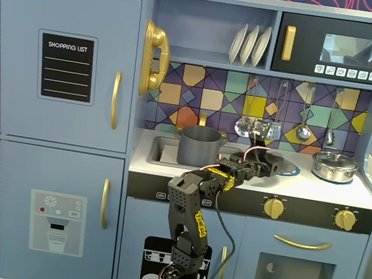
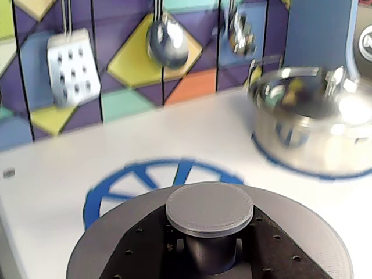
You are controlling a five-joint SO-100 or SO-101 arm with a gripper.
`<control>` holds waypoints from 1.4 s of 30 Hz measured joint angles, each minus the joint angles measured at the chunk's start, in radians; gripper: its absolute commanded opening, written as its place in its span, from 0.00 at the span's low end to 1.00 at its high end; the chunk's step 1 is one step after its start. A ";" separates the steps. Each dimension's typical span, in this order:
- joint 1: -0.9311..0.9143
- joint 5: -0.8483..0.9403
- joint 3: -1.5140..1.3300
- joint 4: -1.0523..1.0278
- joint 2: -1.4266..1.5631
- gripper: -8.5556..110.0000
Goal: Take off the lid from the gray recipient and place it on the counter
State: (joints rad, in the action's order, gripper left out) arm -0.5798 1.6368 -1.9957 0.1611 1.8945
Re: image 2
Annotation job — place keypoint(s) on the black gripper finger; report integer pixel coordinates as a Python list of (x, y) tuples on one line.
[(145, 250), (273, 255)]

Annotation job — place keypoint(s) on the grey robot wrist mount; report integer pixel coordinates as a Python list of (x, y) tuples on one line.
[(209, 206)]

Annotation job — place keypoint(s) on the blue toy kitchen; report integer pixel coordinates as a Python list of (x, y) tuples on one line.
[(72, 151)]

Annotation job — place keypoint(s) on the metal slotted spatula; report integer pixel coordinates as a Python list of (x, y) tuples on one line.
[(72, 67)]

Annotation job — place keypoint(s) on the metal ladle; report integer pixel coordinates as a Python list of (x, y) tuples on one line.
[(167, 43)]

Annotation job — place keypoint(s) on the metal spoon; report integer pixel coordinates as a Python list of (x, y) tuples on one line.
[(241, 32)]

